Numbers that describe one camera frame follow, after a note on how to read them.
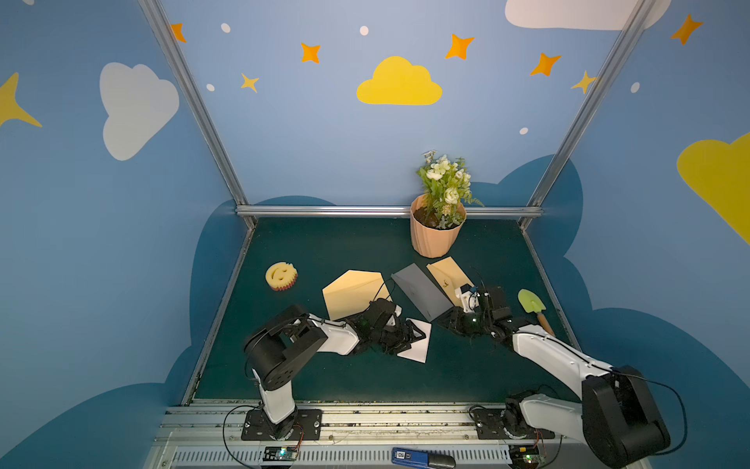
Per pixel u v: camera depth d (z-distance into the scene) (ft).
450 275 3.49
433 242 3.42
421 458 2.18
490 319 2.24
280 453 2.32
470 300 2.56
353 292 3.33
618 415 1.37
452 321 2.53
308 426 2.42
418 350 2.87
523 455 2.33
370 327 2.35
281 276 3.32
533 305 3.19
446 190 3.05
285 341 1.68
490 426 2.43
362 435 2.41
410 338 2.55
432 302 3.24
